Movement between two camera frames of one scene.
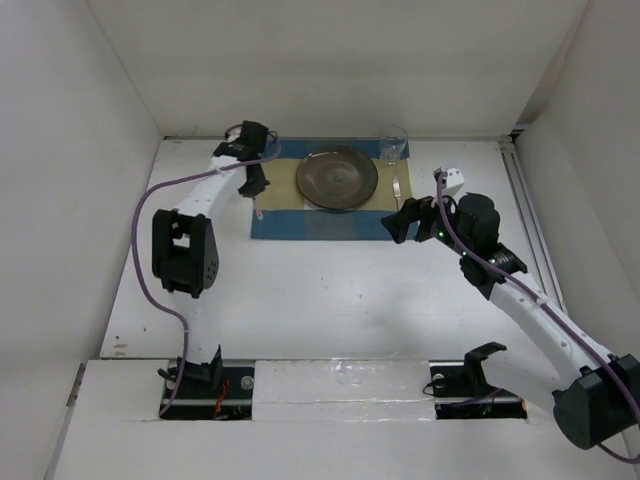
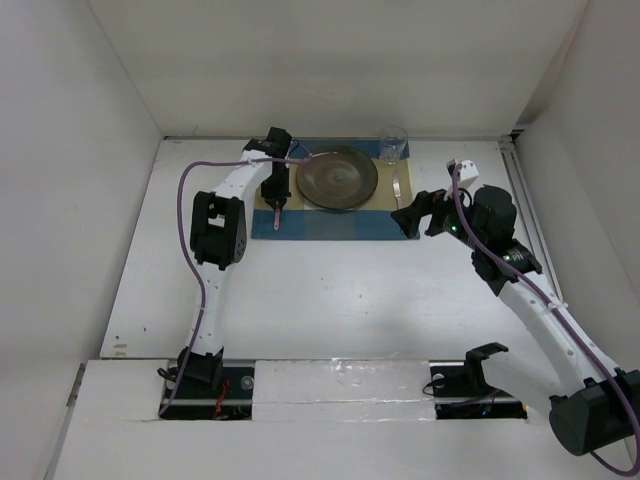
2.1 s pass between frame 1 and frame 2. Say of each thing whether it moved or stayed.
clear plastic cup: stayed
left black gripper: moved
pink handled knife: stayed
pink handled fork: moved
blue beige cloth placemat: stayed
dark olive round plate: stayed
